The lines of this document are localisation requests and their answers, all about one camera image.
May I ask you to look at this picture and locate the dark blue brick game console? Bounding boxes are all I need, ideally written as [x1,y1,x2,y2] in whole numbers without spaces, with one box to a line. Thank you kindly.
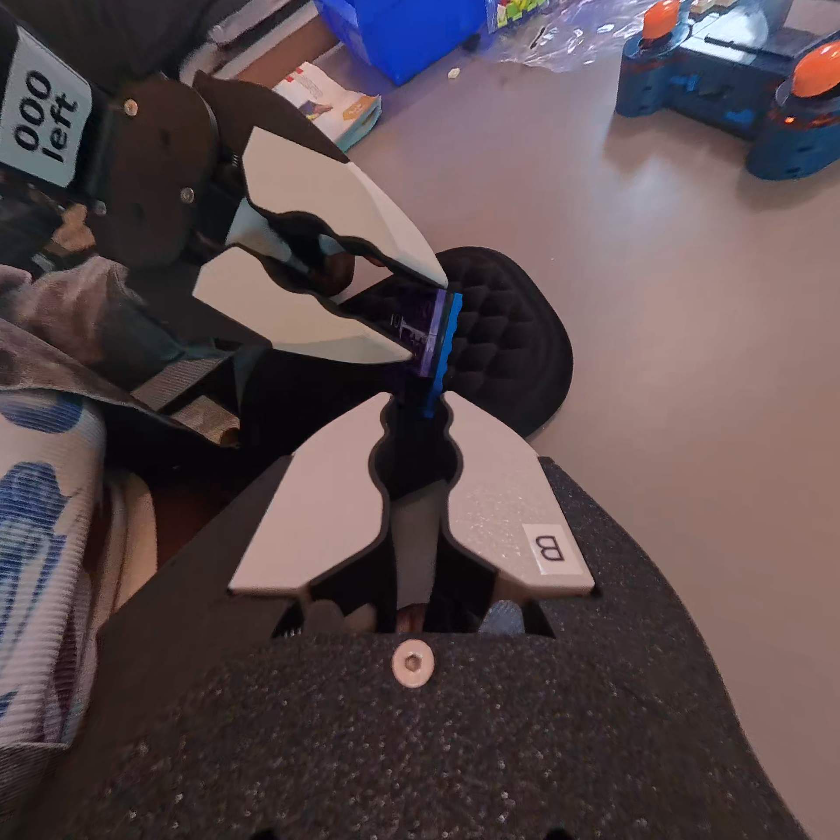
[616,0,840,181]

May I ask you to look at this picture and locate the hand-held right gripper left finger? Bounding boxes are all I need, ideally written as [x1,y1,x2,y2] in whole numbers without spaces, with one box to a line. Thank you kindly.
[227,392,396,599]

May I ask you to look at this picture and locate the person's left hand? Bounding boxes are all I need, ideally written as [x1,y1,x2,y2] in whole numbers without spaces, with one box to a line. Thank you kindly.
[320,251,357,295]

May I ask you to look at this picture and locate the person's denim jacket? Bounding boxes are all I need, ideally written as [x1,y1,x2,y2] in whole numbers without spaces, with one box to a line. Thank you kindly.
[0,315,277,454]

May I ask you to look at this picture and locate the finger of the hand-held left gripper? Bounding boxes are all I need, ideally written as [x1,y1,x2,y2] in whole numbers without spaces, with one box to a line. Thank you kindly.
[226,125,450,290]
[192,248,421,366]

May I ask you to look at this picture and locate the blue storage bin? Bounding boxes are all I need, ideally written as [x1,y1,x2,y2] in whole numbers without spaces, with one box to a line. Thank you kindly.
[314,0,490,86]

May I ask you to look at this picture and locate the brick instruction booklet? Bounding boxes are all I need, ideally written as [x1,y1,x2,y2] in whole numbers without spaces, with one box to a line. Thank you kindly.
[272,62,383,153]

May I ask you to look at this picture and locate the person's patterned shirt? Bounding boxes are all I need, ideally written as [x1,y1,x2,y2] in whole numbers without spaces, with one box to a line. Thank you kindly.
[0,390,155,749]

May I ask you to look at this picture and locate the grey mesh office chair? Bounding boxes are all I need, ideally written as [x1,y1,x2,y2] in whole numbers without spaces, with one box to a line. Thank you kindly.
[131,344,240,447]

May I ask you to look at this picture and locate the person's brown trousers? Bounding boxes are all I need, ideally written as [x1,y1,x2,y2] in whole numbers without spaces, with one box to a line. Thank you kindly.
[147,453,224,578]

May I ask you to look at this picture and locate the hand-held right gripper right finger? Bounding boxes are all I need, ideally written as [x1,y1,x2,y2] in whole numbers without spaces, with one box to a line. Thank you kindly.
[436,394,597,598]

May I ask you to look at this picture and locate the black quilted wrist rest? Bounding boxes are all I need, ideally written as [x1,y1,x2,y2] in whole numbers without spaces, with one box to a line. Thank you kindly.
[341,246,573,441]

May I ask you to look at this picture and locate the blue and purple brick assembly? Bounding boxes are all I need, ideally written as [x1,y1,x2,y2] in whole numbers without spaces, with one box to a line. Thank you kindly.
[384,289,464,421]

